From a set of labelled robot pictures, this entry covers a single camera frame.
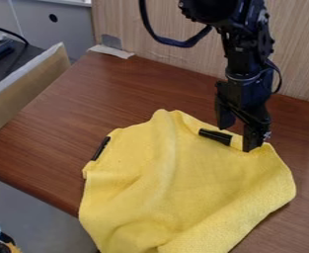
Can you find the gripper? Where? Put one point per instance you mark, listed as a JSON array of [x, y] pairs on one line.
[[244, 95]]

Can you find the cardboard box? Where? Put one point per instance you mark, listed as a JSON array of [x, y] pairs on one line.
[[20, 85]]

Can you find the yellow cloth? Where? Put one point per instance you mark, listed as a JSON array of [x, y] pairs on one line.
[[183, 187]]

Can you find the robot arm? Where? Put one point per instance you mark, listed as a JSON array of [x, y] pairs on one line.
[[240, 29]]

